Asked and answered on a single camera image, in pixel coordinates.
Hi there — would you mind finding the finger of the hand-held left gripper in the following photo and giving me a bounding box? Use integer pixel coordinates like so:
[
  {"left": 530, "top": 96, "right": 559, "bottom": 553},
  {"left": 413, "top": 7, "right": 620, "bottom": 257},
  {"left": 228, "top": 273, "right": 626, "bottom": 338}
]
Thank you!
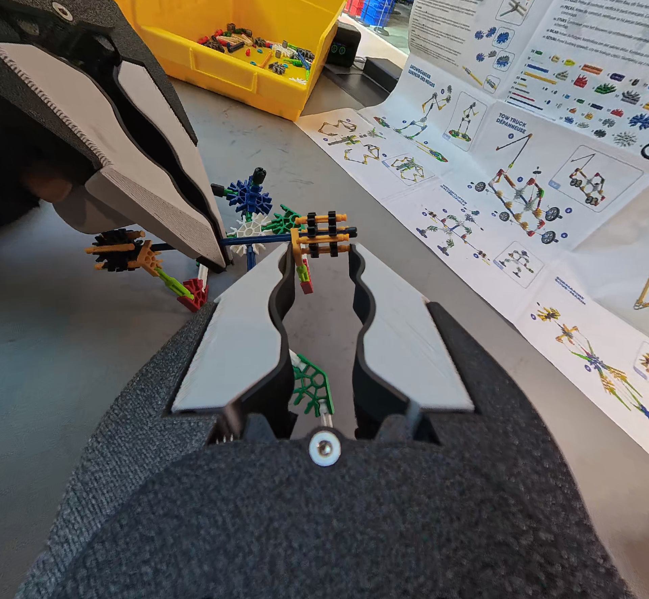
[
  {"left": 118, "top": 60, "right": 227, "bottom": 241},
  {"left": 0, "top": 43, "right": 227, "bottom": 273}
]

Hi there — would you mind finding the black device with green display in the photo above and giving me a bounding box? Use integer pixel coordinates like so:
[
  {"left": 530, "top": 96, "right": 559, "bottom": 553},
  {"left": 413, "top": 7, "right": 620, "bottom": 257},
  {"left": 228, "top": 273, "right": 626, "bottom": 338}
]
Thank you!
[{"left": 324, "top": 21, "right": 362, "bottom": 68}]

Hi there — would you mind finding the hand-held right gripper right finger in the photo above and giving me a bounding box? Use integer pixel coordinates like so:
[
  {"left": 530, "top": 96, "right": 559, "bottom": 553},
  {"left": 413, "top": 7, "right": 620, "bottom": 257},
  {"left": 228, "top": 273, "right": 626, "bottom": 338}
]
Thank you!
[{"left": 349, "top": 243, "right": 476, "bottom": 440}]

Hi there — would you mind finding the thin blue toy rod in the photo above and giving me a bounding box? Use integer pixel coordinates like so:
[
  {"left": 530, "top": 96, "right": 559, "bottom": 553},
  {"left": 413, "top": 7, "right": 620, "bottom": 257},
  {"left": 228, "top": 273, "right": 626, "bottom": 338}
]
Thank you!
[{"left": 147, "top": 226, "right": 358, "bottom": 251}]

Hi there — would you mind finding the pile of loose toy parts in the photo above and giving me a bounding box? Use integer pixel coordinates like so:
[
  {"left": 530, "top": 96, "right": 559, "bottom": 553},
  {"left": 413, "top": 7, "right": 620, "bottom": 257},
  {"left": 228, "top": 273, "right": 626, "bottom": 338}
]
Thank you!
[{"left": 197, "top": 23, "right": 316, "bottom": 83}]

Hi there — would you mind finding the white instruction sheet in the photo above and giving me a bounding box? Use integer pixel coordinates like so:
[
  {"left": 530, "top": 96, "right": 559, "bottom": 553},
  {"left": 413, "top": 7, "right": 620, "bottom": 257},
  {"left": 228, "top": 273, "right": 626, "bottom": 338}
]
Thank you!
[{"left": 294, "top": 0, "right": 649, "bottom": 453}]

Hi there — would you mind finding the small black box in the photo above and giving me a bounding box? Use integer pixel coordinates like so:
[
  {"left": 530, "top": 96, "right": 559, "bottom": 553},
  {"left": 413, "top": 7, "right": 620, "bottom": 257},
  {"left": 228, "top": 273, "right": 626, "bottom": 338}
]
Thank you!
[{"left": 362, "top": 56, "right": 404, "bottom": 93}]

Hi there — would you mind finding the multicoloured construction toy model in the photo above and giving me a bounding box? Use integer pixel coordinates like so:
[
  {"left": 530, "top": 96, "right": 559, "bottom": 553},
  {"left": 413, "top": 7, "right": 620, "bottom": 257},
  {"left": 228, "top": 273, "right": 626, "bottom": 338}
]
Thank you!
[{"left": 176, "top": 167, "right": 336, "bottom": 430}]

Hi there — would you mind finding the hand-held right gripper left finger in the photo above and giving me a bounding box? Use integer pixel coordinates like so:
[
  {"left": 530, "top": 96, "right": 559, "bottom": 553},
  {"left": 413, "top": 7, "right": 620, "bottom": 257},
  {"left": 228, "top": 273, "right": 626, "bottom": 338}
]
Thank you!
[{"left": 170, "top": 242, "right": 298, "bottom": 440}]

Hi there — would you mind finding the black orange toy wheel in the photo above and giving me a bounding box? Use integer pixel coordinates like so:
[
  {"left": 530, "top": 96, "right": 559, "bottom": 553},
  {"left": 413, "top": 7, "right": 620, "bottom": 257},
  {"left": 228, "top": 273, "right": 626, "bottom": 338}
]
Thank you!
[
  {"left": 85, "top": 228, "right": 148, "bottom": 272},
  {"left": 295, "top": 211, "right": 356, "bottom": 258}
]

